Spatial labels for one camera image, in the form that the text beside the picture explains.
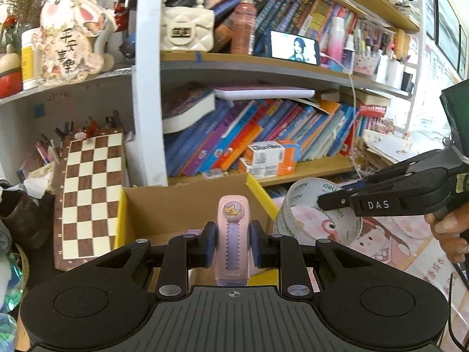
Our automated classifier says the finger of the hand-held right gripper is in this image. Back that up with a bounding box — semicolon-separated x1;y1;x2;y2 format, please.
344;149;454;193
317;167;451;210

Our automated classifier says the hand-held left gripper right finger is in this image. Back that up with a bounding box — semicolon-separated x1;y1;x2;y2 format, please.
249;221;380;300

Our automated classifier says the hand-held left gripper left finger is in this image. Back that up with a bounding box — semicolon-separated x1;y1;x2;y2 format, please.
88;221;217;301

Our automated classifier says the clear tape roll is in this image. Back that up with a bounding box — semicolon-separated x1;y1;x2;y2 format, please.
275;178;363;246

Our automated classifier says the pink utility knife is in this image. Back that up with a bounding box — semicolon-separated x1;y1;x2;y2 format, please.
214;195;253;287

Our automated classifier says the yellow cardboard box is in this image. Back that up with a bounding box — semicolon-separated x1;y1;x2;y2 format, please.
113;172;281;290

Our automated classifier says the person's right hand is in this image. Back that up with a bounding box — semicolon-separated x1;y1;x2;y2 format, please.
425;200;469;265

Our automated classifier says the stack of papers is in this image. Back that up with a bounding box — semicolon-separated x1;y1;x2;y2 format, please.
361;130;418;171

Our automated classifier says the pink cartoon desk mat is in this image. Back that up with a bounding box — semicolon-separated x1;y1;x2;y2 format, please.
267;180;469;338

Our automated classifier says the orange white carton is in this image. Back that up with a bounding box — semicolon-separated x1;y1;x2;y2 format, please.
238;158;297;178
245;140;302;167

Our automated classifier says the row of colourful books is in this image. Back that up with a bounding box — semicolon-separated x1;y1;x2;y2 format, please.
163;95;396;177

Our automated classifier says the white pen holder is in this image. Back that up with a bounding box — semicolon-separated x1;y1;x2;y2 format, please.
354;49;382;81

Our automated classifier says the brown white chessboard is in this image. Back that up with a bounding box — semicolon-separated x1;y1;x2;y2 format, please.
53;132;129;272

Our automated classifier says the white slim notebook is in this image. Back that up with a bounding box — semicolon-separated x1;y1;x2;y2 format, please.
214;87;316;100

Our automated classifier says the thick dark-cover book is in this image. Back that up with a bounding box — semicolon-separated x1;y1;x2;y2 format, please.
162;82;217;134

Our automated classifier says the pink gradient bottle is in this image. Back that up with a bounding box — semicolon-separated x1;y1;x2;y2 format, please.
328;16;347;70

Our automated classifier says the white bookshelf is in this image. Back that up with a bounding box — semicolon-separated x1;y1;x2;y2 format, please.
0;0;422;187

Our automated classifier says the phone with lit screen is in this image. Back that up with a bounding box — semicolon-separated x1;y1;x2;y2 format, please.
269;29;320;65

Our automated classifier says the brown leather shoe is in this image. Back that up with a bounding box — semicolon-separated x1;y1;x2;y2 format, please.
0;181;55;250

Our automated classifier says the row of dark-spined books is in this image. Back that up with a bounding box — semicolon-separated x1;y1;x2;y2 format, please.
205;0;367;59

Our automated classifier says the pink spray bottle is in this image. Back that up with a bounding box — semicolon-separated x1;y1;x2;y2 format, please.
231;0;257;55

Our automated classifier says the white quilted purse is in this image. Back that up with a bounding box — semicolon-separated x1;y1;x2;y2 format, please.
160;0;215;53

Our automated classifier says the bunny decoration plaque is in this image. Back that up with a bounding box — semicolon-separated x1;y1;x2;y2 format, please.
31;0;118;87

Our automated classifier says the white yellow-label jar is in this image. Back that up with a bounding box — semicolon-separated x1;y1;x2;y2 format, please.
20;27;45;90

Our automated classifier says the red round jar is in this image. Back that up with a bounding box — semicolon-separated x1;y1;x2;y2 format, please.
0;53;23;99

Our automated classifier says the white phone charging cable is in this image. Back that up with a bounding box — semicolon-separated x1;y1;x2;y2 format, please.
320;53;371;177

